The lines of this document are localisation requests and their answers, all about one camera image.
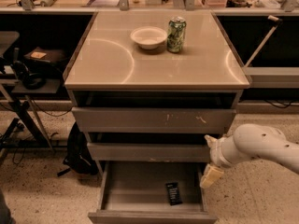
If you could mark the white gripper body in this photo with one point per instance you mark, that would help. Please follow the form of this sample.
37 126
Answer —
217 153

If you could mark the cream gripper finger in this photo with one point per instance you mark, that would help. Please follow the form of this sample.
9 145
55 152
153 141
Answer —
211 174

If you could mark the dark rxbar blueberry bar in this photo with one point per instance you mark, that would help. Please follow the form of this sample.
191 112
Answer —
173 193

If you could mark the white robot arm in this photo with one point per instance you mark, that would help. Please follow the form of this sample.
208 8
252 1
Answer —
247 143

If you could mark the grey open bottom drawer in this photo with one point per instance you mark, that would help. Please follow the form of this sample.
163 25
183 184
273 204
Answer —
134 192

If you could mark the grey drawer cabinet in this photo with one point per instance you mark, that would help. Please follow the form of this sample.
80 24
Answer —
112 71

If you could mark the grey middle drawer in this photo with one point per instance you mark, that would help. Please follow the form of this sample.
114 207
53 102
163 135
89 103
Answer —
149 152

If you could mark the grey top drawer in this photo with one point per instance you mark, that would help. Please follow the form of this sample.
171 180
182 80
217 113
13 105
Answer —
153 120

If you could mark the green soda can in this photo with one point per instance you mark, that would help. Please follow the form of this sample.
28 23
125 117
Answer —
176 34

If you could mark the black backpack on floor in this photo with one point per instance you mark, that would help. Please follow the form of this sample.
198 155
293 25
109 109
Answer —
78 158

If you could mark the white bowl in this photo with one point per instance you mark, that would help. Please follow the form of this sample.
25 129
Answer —
148 37

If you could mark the grey side stand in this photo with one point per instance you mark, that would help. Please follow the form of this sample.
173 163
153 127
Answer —
11 87

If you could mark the black headphones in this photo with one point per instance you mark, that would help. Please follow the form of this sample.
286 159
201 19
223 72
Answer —
30 81

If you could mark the dark box with label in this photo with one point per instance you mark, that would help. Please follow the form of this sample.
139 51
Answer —
46 55

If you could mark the grey lever with handle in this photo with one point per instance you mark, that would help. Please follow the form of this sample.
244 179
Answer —
276 23

